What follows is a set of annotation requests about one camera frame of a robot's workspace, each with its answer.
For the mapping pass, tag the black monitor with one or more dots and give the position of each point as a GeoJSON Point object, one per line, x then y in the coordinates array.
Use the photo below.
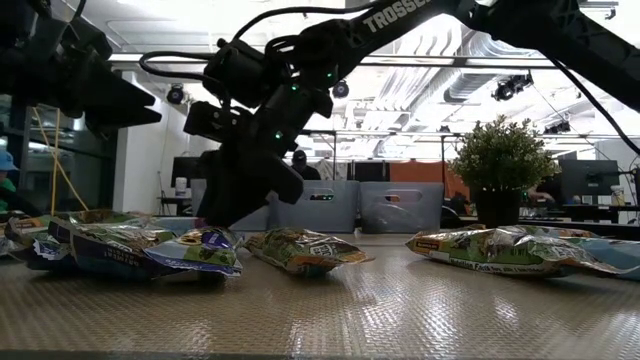
{"type": "Point", "coordinates": [575, 177]}
{"type": "Point", "coordinates": [370, 171]}
{"type": "Point", "coordinates": [187, 172]}

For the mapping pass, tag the grey-bordered silicone baking mat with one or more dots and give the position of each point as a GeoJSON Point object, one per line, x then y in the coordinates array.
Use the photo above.
{"type": "Point", "coordinates": [350, 310]}

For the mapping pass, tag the green snack bag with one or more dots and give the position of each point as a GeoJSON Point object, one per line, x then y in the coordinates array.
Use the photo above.
{"type": "Point", "coordinates": [500, 255]}

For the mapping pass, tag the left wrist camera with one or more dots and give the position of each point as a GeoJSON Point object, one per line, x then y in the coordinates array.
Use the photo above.
{"type": "Point", "coordinates": [92, 40]}

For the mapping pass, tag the blue oatmeal raisin granola bar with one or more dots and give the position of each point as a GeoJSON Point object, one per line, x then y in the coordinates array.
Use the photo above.
{"type": "Point", "coordinates": [200, 252]}
{"type": "Point", "coordinates": [110, 257]}
{"type": "Point", "coordinates": [40, 252]}

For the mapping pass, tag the white plastic jar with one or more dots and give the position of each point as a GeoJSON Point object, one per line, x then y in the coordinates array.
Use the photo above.
{"type": "Point", "coordinates": [181, 187]}

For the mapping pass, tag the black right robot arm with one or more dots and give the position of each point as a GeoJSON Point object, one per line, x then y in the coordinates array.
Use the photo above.
{"type": "Point", "coordinates": [400, 15]}

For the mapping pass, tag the person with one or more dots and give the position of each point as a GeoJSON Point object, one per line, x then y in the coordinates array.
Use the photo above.
{"type": "Point", "coordinates": [6, 187]}
{"type": "Point", "coordinates": [542, 195]}
{"type": "Point", "coordinates": [306, 172]}

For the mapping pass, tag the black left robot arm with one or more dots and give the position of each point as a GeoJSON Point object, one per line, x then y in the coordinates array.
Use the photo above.
{"type": "Point", "coordinates": [20, 60]}

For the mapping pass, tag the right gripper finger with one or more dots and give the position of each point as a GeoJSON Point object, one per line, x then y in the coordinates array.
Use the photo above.
{"type": "Point", "coordinates": [235, 195]}

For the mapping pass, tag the black background desk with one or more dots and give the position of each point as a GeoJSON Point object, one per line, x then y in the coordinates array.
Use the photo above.
{"type": "Point", "coordinates": [590, 215]}

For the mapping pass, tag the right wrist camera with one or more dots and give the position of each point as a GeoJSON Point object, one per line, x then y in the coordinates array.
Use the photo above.
{"type": "Point", "coordinates": [215, 122]}

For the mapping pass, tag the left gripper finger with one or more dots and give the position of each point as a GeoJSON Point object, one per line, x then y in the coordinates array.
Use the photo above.
{"type": "Point", "coordinates": [115, 92]}
{"type": "Point", "coordinates": [115, 120]}

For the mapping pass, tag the orange partition panel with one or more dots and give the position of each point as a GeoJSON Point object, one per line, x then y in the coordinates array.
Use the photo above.
{"type": "Point", "coordinates": [425, 172]}

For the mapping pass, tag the white draped cloth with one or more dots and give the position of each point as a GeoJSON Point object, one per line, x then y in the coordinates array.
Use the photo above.
{"type": "Point", "coordinates": [335, 170]}

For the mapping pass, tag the black ceiling spotlight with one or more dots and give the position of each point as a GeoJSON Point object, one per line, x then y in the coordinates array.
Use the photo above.
{"type": "Point", "coordinates": [557, 128]}
{"type": "Point", "coordinates": [175, 95]}
{"type": "Point", "coordinates": [510, 87]}
{"type": "Point", "coordinates": [341, 89]}

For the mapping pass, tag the potted green plant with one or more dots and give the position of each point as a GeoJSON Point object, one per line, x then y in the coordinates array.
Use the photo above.
{"type": "Point", "coordinates": [500, 155]}

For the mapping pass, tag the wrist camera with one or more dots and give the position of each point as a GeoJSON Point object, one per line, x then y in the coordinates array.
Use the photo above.
{"type": "Point", "coordinates": [92, 40]}
{"type": "Point", "coordinates": [215, 122]}

